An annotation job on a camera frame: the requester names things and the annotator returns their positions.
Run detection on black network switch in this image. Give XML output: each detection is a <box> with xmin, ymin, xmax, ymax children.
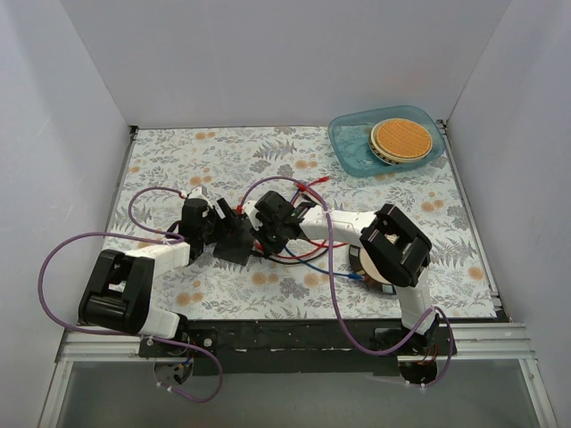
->
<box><xmin>213</xmin><ymin>216</ymin><xmax>254</xmax><ymax>266</ymax></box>

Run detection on black ethernet cable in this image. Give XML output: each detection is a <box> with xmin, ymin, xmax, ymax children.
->
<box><xmin>252</xmin><ymin>240</ymin><xmax>335</xmax><ymax>266</ymax></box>

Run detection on red ethernet cable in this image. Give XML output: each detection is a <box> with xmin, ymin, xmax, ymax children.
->
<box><xmin>254</xmin><ymin>176</ymin><xmax>349</xmax><ymax>261</ymax></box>

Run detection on blue ethernet cable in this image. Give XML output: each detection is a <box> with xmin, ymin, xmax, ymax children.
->
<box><xmin>283</xmin><ymin>188</ymin><xmax>363</xmax><ymax>283</ymax></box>

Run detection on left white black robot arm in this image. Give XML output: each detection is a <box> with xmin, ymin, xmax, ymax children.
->
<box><xmin>79</xmin><ymin>198</ymin><xmax>244</xmax><ymax>357</ymax></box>

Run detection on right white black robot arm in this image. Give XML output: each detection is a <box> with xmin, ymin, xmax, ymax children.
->
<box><xmin>244</xmin><ymin>191</ymin><xmax>438</xmax><ymax>356</ymax></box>

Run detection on floral patterned table mat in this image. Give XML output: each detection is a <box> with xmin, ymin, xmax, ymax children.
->
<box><xmin>104</xmin><ymin>127</ymin><xmax>496</xmax><ymax>320</ymax></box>

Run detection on dark rimmed beige plate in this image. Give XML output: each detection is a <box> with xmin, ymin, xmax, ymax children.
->
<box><xmin>348</xmin><ymin>245</ymin><xmax>396</xmax><ymax>296</ymax></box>

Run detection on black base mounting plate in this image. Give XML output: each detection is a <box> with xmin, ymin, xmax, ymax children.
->
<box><xmin>137</xmin><ymin>317</ymin><xmax>458</xmax><ymax>376</ymax></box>

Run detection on blue plastic container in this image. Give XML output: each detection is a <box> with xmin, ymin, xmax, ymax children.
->
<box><xmin>328</xmin><ymin>105</ymin><xmax>445</xmax><ymax>177</ymax></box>

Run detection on orange woven round coaster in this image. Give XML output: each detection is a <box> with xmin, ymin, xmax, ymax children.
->
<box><xmin>368</xmin><ymin>118</ymin><xmax>434</xmax><ymax>165</ymax></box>

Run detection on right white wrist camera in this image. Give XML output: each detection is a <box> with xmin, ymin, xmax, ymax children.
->
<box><xmin>237</xmin><ymin>200</ymin><xmax>263</xmax><ymax>231</ymax></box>

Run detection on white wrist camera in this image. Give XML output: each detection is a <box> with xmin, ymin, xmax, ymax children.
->
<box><xmin>237</xmin><ymin>200</ymin><xmax>263</xmax><ymax>231</ymax></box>
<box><xmin>178</xmin><ymin>185</ymin><xmax>210</xmax><ymax>202</ymax></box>

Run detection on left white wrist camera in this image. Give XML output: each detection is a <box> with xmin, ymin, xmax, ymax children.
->
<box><xmin>178</xmin><ymin>185</ymin><xmax>210</xmax><ymax>202</ymax></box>

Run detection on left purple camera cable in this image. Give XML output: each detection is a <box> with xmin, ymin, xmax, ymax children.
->
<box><xmin>37</xmin><ymin>186</ymin><xmax>224</xmax><ymax>404</ymax></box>

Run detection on purple camera cable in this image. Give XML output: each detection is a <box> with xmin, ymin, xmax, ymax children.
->
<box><xmin>238</xmin><ymin>176</ymin><xmax>454</xmax><ymax>389</ymax></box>
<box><xmin>37</xmin><ymin>186</ymin><xmax>224</xmax><ymax>404</ymax></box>

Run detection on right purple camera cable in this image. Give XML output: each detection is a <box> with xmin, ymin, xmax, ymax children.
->
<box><xmin>238</xmin><ymin>176</ymin><xmax>454</xmax><ymax>389</ymax></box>

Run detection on aluminium frame rail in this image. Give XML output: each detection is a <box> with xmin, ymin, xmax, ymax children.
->
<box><xmin>56</xmin><ymin>323</ymin><xmax>536</xmax><ymax>362</ymax></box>

